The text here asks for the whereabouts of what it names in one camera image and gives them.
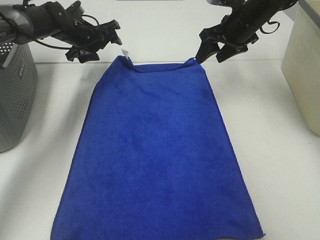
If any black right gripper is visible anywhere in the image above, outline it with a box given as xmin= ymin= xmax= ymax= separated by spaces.
xmin=195 ymin=0 xmax=278 ymax=63

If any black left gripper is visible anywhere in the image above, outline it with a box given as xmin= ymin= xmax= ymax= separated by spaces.
xmin=39 ymin=0 xmax=123 ymax=64

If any blue towel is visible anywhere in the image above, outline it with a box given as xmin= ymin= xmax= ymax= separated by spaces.
xmin=50 ymin=56 xmax=264 ymax=240

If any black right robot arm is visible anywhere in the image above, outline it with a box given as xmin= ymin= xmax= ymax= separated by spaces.
xmin=195 ymin=0 xmax=297 ymax=64

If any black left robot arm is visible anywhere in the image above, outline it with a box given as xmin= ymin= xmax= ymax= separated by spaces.
xmin=0 ymin=0 xmax=122 ymax=64

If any grey perforated plastic basket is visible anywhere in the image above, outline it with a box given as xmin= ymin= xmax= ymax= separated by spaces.
xmin=0 ymin=20 xmax=38 ymax=153

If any beige plastic basket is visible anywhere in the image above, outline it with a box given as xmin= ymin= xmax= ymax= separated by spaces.
xmin=281 ymin=0 xmax=320 ymax=135

